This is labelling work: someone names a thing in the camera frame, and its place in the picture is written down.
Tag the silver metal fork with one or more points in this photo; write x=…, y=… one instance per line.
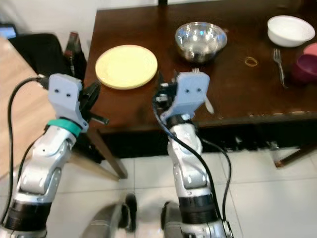
x=208, y=105
x=277, y=54

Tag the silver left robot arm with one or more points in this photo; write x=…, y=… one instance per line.
x=37, y=168

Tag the pale yellow plate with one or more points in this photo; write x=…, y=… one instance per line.
x=124, y=67

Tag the dark bottle with red label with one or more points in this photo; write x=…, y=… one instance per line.
x=73, y=49

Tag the dark wooden table leg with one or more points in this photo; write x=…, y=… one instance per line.
x=114, y=158

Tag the shiny steel bowl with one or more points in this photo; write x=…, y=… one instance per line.
x=200, y=42

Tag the black padded chair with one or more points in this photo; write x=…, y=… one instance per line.
x=39, y=52

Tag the yellow rubber band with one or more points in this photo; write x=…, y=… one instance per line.
x=245, y=61

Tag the small lit screen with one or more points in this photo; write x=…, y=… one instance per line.
x=7, y=32

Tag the grey robot left leg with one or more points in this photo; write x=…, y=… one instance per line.
x=104, y=225

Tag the grey robot leg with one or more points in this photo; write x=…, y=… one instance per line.
x=171, y=225
x=104, y=225

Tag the grey robot right leg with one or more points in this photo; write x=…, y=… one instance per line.
x=171, y=225

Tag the white bowl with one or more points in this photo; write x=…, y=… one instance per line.
x=291, y=32

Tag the brown wooden chair leg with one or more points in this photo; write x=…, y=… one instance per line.
x=297, y=156

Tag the pink cup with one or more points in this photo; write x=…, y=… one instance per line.
x=312, y=49

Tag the grey-blue right wrist camera mount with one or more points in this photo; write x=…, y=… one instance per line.
x=192, y=91

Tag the grey-blue wrist camera mount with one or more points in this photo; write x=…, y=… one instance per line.
x=192, y=91
x=63, y=94

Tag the grey-blue left wrist camera mount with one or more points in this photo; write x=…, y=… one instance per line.
x=63, y=94

